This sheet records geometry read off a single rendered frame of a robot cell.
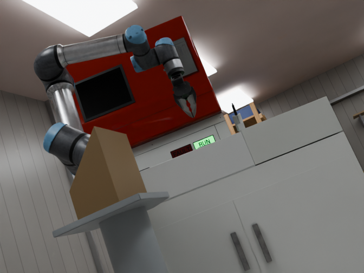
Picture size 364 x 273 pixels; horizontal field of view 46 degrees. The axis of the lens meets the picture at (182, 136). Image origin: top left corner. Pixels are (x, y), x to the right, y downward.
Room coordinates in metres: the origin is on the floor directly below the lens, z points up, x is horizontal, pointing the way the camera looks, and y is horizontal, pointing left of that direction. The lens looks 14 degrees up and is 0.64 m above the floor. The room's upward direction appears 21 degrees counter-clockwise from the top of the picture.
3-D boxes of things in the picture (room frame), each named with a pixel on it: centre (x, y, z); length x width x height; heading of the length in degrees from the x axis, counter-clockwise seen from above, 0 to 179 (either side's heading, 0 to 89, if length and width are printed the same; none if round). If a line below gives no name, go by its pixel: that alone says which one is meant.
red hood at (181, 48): (2.58, 0.14, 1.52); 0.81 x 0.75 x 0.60; 88
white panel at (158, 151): (2.26, 0.16, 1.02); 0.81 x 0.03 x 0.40; 88
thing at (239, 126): (1.91, -0.27, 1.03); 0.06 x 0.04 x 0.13; 178
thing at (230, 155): (1.67, 0.06, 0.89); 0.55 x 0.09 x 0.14; 88
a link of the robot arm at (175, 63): (1.68, -0.07, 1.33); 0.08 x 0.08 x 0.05
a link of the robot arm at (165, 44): (1.68, -0.07, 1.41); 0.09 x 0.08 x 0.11; 91
